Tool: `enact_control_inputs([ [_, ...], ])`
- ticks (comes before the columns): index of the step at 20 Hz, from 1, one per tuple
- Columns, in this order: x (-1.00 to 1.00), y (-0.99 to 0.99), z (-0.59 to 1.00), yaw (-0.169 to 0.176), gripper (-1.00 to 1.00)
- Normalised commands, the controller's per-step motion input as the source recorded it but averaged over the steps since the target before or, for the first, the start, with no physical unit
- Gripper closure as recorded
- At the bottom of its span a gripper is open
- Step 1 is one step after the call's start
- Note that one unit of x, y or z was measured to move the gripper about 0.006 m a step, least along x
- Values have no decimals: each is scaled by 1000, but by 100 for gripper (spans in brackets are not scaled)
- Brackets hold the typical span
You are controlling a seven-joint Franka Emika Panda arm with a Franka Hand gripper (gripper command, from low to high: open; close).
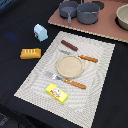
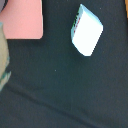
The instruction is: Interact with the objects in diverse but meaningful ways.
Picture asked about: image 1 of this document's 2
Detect round beige toy plate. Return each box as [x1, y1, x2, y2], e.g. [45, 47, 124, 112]
[56, 55, 84, 78]

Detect light blue toy milk carton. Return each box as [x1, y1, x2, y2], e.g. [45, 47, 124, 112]
[34, 24, 48, 42]

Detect brown toy sausage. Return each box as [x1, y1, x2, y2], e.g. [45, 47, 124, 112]
[61, 40, 78, 51]

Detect orange toy bread loaf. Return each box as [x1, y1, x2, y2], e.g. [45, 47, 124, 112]
[20, 48, 41, 59]

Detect brown toy stove board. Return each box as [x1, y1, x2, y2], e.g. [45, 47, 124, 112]
[48, 0, 128, 43]

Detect grey toy saucepan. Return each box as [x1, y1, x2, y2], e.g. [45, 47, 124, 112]
[59, 1, 78, 23]

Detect grey toy pot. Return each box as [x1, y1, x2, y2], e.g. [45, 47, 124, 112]
[77, 2, 100, 24]

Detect toy fork wooden handle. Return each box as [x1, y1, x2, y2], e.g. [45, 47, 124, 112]
[45, 71, 86, 89]

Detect woven beige placemat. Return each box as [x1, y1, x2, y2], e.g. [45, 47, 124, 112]
[15, 31, 115, 128]

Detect yellow toy butter box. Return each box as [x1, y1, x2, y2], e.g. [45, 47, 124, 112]
[46, 83, 68, 103]

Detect toy knife wooden handle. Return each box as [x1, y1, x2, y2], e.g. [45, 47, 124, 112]
[59, 50, 98, 63]

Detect beige bowl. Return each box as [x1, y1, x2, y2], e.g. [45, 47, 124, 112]
[116, 4, 128, 30]

